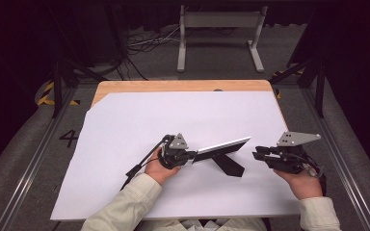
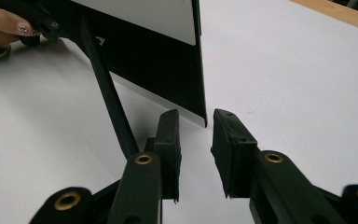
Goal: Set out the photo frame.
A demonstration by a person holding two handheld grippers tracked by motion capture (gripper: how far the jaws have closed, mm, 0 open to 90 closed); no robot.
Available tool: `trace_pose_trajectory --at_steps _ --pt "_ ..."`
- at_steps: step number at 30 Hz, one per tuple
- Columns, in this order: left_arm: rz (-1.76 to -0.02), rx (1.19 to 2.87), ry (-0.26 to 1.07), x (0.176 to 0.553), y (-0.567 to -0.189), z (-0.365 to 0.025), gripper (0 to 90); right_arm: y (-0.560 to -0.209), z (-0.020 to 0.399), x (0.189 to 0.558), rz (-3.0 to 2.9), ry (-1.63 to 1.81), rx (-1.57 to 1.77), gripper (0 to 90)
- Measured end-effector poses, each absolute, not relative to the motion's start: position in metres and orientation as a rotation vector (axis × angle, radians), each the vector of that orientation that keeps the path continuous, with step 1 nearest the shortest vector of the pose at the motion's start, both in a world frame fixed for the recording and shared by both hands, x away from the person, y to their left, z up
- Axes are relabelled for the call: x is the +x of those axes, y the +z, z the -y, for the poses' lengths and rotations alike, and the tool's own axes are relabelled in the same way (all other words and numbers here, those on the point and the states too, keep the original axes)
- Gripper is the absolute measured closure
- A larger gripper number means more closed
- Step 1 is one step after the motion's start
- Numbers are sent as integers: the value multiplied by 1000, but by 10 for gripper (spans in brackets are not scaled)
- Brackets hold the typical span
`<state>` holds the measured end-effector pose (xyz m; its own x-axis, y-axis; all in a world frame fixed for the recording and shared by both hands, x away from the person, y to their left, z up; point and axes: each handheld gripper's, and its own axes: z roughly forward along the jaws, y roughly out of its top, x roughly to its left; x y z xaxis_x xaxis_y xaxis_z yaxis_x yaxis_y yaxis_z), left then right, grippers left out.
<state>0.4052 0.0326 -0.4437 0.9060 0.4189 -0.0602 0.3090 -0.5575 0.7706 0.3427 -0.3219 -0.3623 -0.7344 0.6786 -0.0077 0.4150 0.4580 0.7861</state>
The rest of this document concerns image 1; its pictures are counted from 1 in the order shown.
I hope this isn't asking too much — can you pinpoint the person's beige clothing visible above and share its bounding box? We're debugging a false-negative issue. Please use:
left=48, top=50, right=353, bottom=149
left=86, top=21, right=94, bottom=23
left=139, top=217, right=268, bottom=231

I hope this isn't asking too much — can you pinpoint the person's left hand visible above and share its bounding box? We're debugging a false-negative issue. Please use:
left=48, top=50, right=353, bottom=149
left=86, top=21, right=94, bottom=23
left=144, top=148, right=182, bottom=187

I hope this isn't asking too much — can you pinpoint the grey and black gripper cable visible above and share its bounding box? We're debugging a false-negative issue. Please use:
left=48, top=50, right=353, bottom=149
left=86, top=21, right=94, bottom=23
left=287, top=153, right=328, bottom=197

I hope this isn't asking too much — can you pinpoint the white paper sheet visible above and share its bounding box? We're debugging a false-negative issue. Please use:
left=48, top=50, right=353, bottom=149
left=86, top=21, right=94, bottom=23
left=50, top=90, right=302, bottom=222

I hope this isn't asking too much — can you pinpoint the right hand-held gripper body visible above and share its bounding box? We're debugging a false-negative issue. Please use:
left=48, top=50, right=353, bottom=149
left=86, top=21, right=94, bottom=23
left=267, top=130, right=322, bottom=174

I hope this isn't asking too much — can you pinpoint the aluminium floor rail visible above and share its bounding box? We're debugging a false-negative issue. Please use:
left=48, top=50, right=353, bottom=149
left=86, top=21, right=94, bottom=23
left=301, top=87, right=370, bottom=231
left=0, top=87, right=79, bottom=231

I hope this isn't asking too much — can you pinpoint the silver photo frame black back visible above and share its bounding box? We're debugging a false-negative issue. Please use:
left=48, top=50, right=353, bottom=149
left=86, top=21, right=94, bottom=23
left=191, top=136, right=252, bottom=178

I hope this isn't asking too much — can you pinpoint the black tripod stand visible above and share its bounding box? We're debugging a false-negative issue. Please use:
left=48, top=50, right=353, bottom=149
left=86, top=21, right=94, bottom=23
left=270, top=57, right=328, bottom=119
left=51, top=57, right=108, bottom=119

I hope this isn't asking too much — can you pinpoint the bundle of floor cables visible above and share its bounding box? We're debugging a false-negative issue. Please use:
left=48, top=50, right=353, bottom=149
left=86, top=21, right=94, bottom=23
left=126, top=26, right=181, bottom=55

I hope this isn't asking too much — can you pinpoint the person's right hand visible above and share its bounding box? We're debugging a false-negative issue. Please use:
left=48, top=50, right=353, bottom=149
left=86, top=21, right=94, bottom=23
left=274, top=167, right=324, bottom=201

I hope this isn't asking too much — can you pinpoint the grey metal stand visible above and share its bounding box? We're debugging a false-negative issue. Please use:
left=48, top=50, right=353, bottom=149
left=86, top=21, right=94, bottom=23
left=176, top=4, right=269, bottom=73

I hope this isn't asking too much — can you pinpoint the yellow black hazard tape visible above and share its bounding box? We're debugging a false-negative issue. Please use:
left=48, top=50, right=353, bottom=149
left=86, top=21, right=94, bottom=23
left=37, top=81, right=81, bottom=107

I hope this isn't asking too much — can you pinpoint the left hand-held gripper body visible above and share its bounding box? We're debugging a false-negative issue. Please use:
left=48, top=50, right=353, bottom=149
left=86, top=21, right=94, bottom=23
left=158, top=132, right=197, bottom=170

